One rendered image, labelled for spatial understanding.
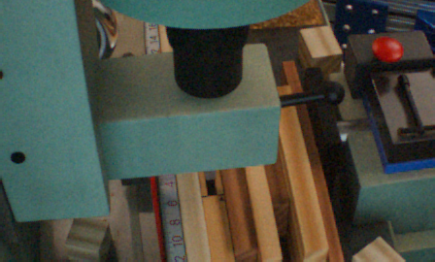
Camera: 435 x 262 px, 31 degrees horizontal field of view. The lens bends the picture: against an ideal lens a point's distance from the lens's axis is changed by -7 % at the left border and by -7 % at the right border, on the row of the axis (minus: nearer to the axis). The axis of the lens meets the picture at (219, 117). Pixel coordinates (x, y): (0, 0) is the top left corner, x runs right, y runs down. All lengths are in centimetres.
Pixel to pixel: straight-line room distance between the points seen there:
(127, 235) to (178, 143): 26
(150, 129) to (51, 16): 16
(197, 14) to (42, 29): 10
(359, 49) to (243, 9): 30
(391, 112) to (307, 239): 14
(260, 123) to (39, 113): 18
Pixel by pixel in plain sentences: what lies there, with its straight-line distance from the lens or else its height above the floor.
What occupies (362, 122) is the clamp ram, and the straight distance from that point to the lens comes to 75.
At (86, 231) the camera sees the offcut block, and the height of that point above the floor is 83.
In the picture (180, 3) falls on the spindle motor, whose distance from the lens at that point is 47.
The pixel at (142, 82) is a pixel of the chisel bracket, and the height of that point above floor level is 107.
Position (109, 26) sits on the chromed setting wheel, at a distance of 74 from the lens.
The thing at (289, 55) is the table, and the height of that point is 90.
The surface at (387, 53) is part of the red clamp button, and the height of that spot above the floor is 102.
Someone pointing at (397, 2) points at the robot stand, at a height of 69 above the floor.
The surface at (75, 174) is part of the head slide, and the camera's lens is 60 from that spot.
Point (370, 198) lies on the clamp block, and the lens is 73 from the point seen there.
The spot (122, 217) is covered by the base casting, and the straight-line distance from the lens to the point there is 88.
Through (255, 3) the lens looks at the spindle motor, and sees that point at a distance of 47.
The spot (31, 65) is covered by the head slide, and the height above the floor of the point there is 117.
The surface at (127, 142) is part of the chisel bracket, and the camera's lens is 62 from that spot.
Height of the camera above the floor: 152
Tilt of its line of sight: 48 degrees down
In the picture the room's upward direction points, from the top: straight up
